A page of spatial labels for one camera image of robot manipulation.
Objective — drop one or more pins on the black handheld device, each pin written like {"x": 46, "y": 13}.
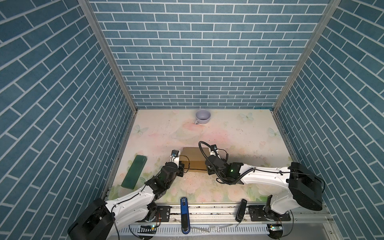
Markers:
{"x": 241, "y": 211}

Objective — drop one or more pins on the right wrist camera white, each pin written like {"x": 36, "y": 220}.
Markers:
{"x": 214, "y": 150}

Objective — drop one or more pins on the blue black handheld tool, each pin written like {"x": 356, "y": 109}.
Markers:
{"x": 185, "y": 219}

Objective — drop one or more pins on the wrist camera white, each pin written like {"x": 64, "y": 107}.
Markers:
{"x": 175, "y": 157}
{"x": 214, "y": 150}

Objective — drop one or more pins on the right green controller board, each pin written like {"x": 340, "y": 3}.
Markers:
{"x": 275, "y": 228}

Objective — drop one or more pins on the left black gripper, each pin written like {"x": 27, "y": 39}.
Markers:
{"x": 181, "y": 169}

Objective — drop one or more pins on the white slotted cable duct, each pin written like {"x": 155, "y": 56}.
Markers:
{"x": 197, "y": 230}

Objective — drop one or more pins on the brown cardboard box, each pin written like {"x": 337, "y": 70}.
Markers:
{"x": 193, "y": 159}

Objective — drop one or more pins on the lavender ceramic cup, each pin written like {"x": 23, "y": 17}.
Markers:
{"x": 202, "y": 117}

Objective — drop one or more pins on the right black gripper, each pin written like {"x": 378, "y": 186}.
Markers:
{"x": 209, "y": 171}

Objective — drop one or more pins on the aluminium front rail frame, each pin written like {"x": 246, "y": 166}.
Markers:
{"x": 305, "y": 224}

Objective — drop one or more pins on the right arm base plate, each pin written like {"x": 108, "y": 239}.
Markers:
{"x": 257, "y": 214}

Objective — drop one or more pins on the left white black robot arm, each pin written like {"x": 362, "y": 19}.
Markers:
{"x": 102, "y": 219}

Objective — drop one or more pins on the green rectangular block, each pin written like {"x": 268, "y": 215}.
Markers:
{"x": 134, "y": 172}

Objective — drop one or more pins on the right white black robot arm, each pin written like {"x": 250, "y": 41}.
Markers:
{"x": 296, "y": 185}

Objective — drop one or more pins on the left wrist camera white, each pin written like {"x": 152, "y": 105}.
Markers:
{"x": 175, "y": 157}

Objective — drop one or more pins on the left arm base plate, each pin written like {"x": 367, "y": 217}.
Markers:
{"x": 162, "y": 213}

